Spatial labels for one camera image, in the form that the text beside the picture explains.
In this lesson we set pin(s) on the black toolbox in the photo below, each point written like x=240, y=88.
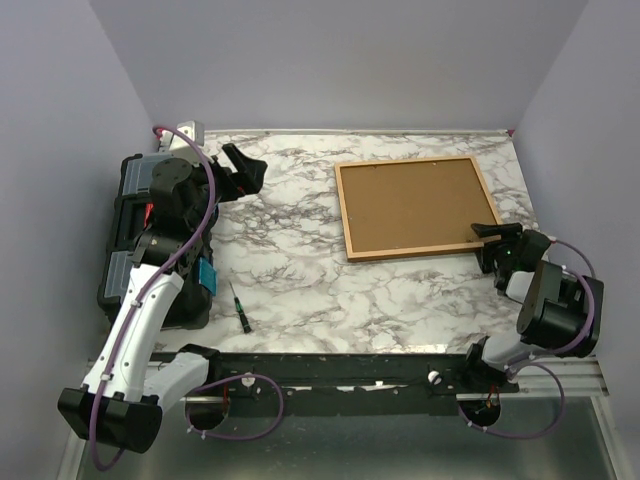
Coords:
x=120, y=235

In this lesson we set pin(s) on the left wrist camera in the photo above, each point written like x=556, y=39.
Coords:
x=192, y=129

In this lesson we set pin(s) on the wooden picture frame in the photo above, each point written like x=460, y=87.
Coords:
x=414, y=207

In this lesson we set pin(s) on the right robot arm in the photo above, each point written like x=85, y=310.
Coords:
x=560, y=312

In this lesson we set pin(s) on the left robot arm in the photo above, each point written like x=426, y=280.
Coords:
x=171, y=281

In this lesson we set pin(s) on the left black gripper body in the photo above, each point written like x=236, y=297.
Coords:
x=228, y=186

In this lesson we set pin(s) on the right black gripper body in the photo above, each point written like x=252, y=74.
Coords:
x=498, y=254

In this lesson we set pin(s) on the green black screwdriver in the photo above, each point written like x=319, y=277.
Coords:
x=240, y=311

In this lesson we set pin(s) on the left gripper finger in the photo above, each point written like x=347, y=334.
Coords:
x=254, y=173
x=237, y=158

